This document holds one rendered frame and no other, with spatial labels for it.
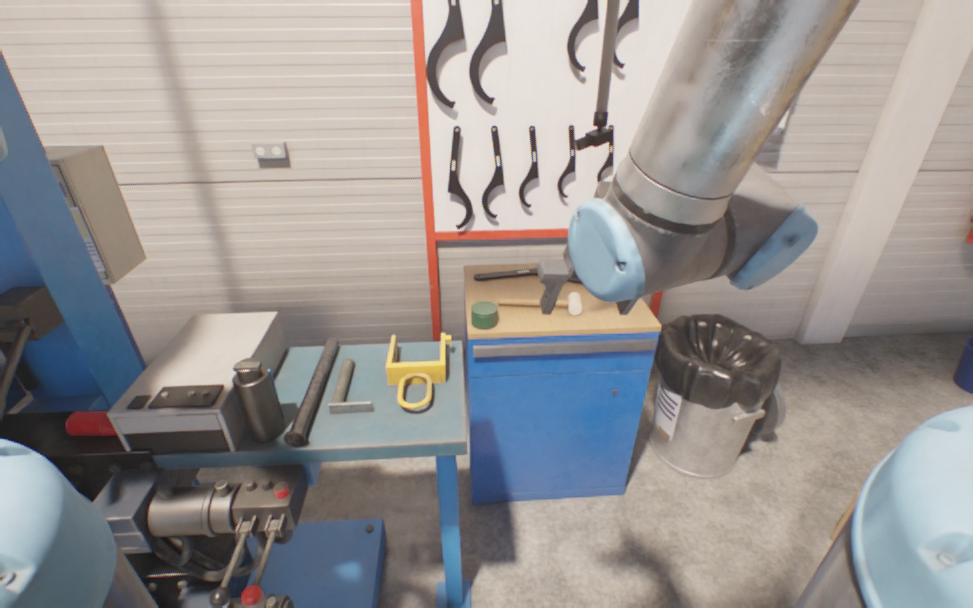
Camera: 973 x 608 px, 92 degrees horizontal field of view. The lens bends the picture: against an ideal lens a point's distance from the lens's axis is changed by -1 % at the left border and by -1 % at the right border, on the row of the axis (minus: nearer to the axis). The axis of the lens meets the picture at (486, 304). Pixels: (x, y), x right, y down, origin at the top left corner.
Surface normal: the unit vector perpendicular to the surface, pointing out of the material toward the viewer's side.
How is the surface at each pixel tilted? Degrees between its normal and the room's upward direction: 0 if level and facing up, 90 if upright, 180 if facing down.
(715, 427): 93
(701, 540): 0
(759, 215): 53
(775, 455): 0
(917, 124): 90
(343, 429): 0
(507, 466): 90
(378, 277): 90
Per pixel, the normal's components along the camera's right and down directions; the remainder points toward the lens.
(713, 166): -0.09, 0.75
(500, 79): 0.07, 0.50
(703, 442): -0.36, 0.51
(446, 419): 0.00, -0.86
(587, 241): -0.91, 0.27
